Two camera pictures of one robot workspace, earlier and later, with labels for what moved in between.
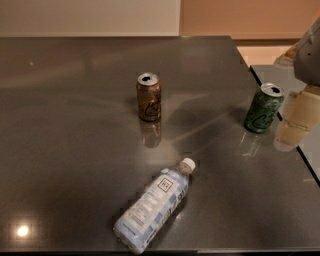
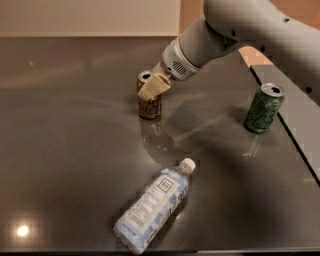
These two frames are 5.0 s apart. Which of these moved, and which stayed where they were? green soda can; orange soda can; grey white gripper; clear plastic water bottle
Moved: grey white gripper
Stayed: orange soda can; clear plastic water bottle; green soda can
